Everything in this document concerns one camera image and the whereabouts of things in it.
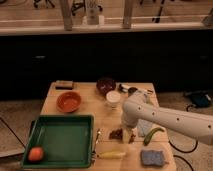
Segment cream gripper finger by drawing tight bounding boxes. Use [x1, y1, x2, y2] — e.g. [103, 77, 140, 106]
[122, 129, 132, 144]

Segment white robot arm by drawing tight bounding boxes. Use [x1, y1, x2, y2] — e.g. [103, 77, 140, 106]
[121, 91, 213, 145]

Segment dark maroon bowl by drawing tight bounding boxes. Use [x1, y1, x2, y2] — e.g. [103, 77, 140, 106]
[96, 77, 116, 95]

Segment orange red bowl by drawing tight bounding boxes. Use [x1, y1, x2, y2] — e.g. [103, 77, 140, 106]
[56, 91, 82, 113]

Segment grey blue cloth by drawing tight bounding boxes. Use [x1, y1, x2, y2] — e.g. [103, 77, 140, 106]
[137, 119, 153, 137]

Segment green chili pepper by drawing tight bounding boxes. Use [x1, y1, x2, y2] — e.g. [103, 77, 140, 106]
[143, 127, 164, 146]

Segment blue sponge near edge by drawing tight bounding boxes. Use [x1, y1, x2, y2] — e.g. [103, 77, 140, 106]
[140, 150, 165, 167]

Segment white round container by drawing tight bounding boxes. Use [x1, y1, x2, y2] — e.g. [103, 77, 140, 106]
[106, 91, 121, 107]

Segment dark metal cup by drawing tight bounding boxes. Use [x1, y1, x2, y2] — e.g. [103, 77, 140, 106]
[128, 87, 138, 96]

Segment green plastic tray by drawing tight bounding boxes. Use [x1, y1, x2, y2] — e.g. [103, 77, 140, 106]
[21, 115, 94, 169]

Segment brown wooden block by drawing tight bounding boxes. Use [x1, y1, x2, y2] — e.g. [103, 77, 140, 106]
[55, 80, 74, 89]

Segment dark blue floor device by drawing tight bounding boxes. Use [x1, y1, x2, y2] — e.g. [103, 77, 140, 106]
[184, 91, 212, 108]

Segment orange peach fruit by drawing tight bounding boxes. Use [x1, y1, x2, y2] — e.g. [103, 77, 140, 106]
[28, 147, 44, 162]

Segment black power cable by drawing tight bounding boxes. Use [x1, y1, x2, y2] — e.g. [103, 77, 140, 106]
[168, 103, 200, 171]

